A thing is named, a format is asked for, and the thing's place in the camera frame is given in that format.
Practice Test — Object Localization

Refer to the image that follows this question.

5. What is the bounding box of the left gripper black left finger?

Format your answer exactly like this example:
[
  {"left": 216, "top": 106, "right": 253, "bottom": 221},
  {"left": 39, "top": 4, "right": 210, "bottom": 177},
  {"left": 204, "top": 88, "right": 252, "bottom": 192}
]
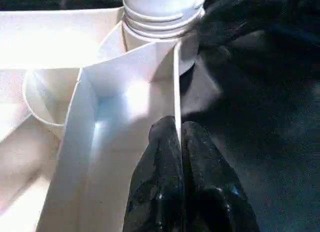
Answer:
[{"left": 123, "top": 115, "right": 186, "bottom": 232}]

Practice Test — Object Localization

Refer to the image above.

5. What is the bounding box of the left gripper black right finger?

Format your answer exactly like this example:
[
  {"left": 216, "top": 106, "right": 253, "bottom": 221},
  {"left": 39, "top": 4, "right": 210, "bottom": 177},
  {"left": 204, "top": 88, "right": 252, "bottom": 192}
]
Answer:
[{"left": 181, "top": 121, "right": 258, "bottom": 232}]

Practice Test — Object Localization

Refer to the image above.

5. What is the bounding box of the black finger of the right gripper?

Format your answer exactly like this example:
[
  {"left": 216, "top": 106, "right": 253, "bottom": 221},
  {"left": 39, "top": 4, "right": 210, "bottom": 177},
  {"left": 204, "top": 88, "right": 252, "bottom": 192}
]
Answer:
[{"left": 197, "top": 0, "right": 276, "bottom": 50}]

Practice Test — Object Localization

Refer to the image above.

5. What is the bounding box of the white plastic table leg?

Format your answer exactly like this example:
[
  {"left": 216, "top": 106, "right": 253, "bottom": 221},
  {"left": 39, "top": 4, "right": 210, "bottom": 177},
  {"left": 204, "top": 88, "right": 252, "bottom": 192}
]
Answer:
[{"left": 121, "top": 0, "right": 206, "bottom": 40}]

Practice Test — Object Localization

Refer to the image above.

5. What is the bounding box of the white plastic table top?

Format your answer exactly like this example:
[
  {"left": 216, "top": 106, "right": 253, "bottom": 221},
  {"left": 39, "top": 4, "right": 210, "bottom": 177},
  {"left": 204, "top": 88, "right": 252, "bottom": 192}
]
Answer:
[{"left": 0, "top": 6, "right": 201, "bottom": 232}]

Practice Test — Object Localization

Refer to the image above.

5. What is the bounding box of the black shiny mat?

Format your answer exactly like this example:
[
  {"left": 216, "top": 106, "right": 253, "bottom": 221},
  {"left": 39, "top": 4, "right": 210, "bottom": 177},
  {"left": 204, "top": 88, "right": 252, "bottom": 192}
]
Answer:
[{"left": 0, "top": 0, "right": 320, "bottom": 232}]

